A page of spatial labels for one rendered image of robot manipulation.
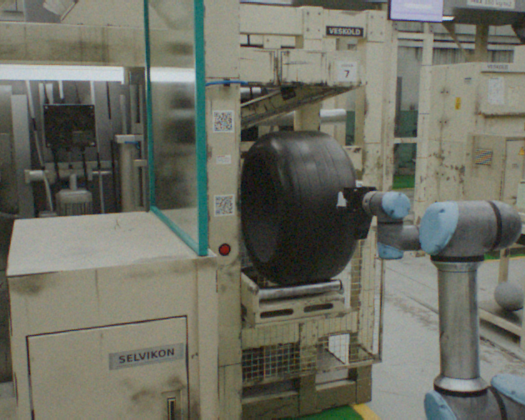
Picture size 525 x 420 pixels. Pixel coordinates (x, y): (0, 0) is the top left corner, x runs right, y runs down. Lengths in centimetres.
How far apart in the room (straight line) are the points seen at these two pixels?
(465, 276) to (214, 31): 116
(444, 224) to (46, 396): 87
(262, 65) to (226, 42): 35
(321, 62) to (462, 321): 140
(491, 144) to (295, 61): 428
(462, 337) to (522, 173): 524
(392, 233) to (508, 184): 479
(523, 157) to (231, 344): 481
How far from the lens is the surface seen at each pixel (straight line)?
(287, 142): 207
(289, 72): 240
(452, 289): 136
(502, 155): 637
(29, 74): 202
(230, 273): 213
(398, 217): 169
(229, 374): 226
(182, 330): 123
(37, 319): 119
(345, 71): 251
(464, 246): 134
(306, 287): 217
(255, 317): 210
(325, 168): 202
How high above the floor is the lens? 158
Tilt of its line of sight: 10 degrees down
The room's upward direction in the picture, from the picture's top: straight up
